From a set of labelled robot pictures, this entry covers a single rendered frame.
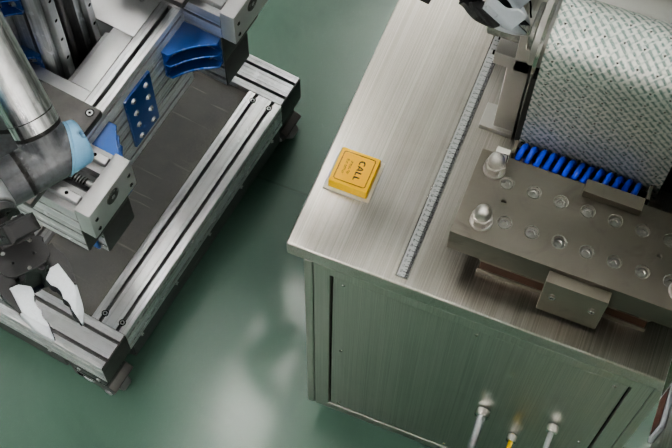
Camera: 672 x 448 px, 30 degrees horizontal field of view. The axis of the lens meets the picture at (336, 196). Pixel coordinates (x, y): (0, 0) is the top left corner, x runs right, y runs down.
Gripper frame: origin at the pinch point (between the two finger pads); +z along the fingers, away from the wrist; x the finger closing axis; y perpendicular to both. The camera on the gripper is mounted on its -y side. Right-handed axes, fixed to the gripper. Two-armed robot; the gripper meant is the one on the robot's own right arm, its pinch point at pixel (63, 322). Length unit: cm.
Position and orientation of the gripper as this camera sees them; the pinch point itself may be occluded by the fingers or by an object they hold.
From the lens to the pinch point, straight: 170.3
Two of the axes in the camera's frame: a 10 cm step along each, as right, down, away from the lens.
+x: -8.1, 4.4, -3.9
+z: 5.7, 7.3, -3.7
